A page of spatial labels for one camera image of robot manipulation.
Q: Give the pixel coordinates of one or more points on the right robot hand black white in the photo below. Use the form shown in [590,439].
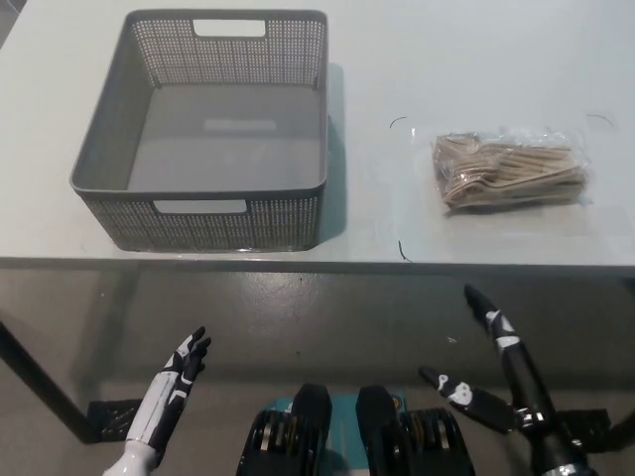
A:
[526,382]

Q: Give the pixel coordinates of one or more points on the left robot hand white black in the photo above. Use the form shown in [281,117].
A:
[164,396]

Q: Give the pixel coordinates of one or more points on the clear bag of wooden cutlery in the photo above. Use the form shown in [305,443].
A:
[511,173]

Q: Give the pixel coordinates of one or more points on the black table foot plate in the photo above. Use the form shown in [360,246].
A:
[114,419]
[590,426]

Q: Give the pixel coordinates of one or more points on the black metal table leg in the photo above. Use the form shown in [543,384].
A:
[44,377]
[624,419]

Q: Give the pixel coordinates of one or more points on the black robot body teal top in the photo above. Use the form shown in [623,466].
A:
[347,436]

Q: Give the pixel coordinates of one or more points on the grey perforated plastic basket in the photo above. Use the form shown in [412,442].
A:
[223,129]

